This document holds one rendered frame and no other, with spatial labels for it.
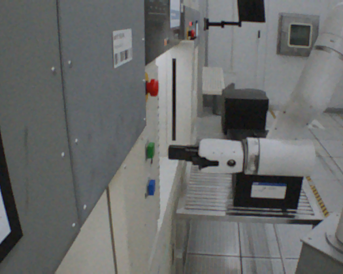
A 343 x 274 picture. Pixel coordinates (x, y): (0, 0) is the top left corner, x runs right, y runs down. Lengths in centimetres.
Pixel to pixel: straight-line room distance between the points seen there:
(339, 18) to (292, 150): 32
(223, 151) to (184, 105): 76
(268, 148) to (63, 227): 51
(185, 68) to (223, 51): 412
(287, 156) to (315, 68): 21
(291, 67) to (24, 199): 554
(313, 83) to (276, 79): 493
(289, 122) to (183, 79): 70
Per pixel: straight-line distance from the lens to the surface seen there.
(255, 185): 134
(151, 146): 75
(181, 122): 148
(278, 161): 73
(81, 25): 35
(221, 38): 551
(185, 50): 141
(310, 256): 129
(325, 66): 77
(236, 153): 72
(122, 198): 57
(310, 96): 75
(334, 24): 81
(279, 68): 566
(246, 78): 561
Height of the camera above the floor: 150
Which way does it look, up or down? 21 degrees down
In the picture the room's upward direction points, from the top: straight up
